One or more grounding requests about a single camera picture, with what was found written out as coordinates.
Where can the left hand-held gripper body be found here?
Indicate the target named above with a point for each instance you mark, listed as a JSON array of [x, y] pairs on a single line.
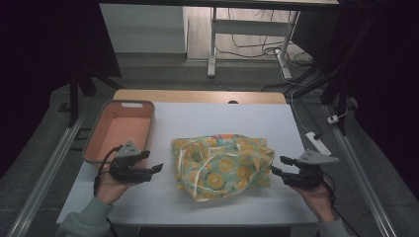
[[126, 171]]

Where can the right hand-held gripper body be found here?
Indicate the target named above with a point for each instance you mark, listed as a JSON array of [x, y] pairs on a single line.
[[309, 174]]

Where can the orange basket with grey rim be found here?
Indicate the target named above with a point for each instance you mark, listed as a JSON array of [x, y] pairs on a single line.
[[122, 131]]

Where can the fruit print cloth bag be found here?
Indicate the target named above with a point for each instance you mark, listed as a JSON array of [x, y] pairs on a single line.
[[224, 168]]

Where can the person's left hand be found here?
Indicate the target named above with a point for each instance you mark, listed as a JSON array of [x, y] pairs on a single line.
[[110, 189]]

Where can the person's right hand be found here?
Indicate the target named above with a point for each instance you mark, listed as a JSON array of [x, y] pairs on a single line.
[[321, 200]]

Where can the white power strip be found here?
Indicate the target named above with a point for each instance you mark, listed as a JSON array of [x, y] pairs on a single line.
[[318, 143]]

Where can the white plug adapter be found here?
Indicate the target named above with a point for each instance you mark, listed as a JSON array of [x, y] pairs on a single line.
[[333, 119]]

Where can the wooden table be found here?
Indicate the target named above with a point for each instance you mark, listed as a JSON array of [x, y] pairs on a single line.
[[197, 96]]

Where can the black stand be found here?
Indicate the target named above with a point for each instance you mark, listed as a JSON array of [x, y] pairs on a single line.
[[73, 98]]

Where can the aluminium rail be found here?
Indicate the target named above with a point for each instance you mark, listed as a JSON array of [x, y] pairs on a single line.
[[365, 184], [42, 177]]

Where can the white desk frame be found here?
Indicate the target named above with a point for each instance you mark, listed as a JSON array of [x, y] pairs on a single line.
[[250, 27]]

